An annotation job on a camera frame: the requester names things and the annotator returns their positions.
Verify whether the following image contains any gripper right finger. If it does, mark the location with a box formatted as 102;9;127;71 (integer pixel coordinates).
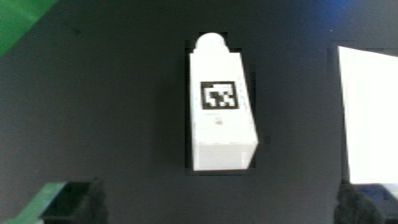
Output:
333;180;398;224

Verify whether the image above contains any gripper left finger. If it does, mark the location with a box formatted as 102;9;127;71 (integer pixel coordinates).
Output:
13;179;108;224

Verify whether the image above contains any white table leg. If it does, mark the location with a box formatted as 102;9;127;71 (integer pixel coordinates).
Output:
188;33;259;171

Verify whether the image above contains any white marker tag sheet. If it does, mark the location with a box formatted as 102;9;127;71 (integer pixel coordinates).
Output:
337;46;398;184

